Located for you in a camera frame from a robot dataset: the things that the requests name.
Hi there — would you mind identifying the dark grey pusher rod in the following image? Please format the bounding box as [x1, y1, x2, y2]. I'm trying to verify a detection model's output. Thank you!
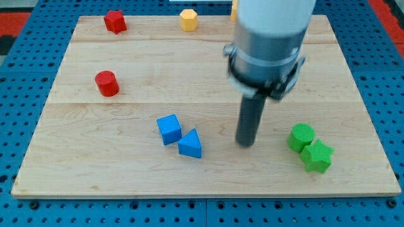
[235, 95, 266, 148]

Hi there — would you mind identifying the yellow hexagon block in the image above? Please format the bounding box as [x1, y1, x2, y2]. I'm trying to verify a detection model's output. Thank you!
[180, 9, 198, 32]

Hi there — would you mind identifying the green star block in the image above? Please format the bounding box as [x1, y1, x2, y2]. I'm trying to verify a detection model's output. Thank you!
[299, 139, 335, 173]

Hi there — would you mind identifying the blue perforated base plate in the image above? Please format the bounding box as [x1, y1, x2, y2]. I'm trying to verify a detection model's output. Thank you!
[1, 0, 403, 226]

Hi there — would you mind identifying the red cylinder block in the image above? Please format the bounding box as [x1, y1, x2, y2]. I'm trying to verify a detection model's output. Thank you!
[95, 71, 119, 96]

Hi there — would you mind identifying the blue cube block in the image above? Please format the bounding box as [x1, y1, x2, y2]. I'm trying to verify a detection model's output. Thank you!
[157, 114, 182, 146]

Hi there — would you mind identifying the blue triangle block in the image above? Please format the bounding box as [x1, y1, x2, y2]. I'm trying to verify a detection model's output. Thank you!
[177, 129, 202, 158]

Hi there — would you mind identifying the red star block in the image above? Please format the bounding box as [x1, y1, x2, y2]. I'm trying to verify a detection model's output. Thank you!
[104, 10, 127, 34]

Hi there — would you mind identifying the yellow block at top edge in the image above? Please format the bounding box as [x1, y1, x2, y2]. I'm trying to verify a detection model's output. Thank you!
[230, 0, 238, 22]

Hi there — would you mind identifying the green cylinder block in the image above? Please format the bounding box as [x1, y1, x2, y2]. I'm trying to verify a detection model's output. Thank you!
[287, 123, 316, 153]

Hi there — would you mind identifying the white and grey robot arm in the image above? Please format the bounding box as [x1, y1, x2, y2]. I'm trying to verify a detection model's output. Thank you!
[223, 0, 316, 100]

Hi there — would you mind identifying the wooden board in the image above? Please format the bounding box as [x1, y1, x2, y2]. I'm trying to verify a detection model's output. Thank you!
[11, 15, 401, 199]

